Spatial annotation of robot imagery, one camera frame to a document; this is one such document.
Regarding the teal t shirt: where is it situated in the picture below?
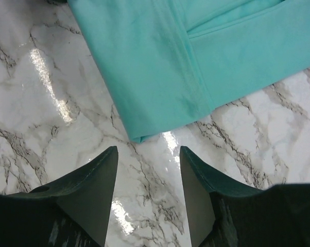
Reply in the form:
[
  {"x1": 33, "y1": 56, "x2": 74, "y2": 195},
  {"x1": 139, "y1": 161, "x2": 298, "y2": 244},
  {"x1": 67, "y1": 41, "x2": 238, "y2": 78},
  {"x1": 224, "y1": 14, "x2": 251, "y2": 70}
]
[{"x1": 68, "y1": 1, "x2": 310, "y2": 143}]

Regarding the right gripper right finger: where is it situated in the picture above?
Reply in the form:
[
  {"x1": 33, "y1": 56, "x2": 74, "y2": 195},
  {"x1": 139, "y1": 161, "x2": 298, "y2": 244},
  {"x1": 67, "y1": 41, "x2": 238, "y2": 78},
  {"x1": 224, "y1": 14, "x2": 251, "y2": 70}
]
[{"x1": 180, "y1": 146, "x2": 266, "y2": 246}]

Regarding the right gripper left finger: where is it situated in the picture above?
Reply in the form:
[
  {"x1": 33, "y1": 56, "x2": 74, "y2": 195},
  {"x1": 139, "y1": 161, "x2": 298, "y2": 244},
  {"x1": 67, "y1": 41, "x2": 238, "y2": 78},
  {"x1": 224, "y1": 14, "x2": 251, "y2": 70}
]
[{"x1": 15, "y1": 146, "x2": 118, "y2": 246}]

